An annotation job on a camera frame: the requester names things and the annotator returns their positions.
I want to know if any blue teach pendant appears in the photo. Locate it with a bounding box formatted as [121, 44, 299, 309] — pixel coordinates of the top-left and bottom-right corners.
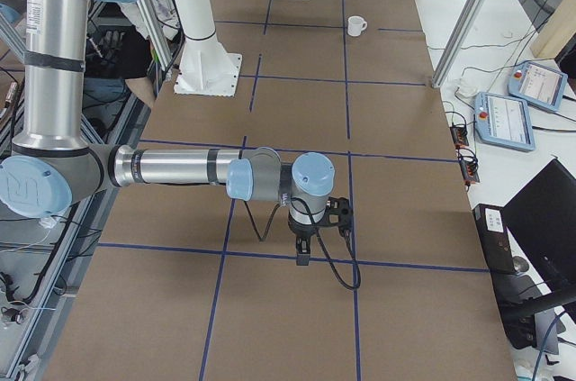
[474, 92, 536, 151]
[508, 61, 568, 113]

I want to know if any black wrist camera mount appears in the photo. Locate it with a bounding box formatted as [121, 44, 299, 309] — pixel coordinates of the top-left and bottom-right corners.
[319, 196, 354, 239]

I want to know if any aluminium frame post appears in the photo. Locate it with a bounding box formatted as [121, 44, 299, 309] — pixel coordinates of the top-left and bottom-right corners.
[431, 0, 484, 88]

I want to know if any near blue teach pendant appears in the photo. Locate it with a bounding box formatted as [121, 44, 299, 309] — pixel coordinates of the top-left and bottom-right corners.
[474, 92, 536, 151]

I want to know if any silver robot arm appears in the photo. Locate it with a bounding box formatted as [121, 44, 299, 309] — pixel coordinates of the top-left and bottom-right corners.
[1, 0, 335, 265]

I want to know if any orange connector board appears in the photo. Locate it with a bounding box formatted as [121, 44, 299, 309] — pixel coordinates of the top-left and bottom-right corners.
[458, 156, 480, 186]
[450, 125, 469, 149]

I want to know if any black desktop box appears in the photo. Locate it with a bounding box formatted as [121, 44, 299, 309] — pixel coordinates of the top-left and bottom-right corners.
[472, 204, 517, 275]

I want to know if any white cup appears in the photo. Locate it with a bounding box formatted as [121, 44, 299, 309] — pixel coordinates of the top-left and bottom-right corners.
[347, 15, 368, 37]

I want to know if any far blue teach pendant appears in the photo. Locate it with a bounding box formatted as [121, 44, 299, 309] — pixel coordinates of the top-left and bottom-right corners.
[508, 61, 568, 113]

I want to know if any seated person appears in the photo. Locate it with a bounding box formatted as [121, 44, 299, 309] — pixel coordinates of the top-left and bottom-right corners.
[116, 0, 181, 108]

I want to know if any black computer monitor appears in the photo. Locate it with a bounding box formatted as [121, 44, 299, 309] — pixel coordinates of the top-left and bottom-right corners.
[503, 159, 575, 289]

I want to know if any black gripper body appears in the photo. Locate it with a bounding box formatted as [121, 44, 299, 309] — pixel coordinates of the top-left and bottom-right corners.
[288, 215, 319, 246]

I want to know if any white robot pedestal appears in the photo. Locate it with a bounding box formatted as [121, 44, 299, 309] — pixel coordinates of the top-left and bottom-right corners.
[175, 0, 242, 97]

